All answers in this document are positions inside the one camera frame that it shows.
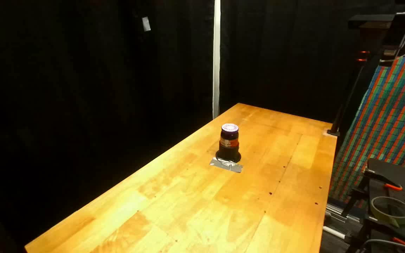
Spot dark bottle with purple lid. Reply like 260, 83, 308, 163
219, 123, 240, 161

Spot black tripod stand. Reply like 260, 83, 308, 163
328, 11, 405, 136

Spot colourful striped woven panel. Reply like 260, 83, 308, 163
329, 54, 405, 202

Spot black workbench with orange clamps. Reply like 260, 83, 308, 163
340, 158, 405, 253

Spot white vertical pole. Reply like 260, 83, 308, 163
211, 0, 221, 118

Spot small white tag on curtain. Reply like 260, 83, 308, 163
142, 16, 152, 32

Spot tape roll on bench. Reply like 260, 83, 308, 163
370, 195, 405, 227

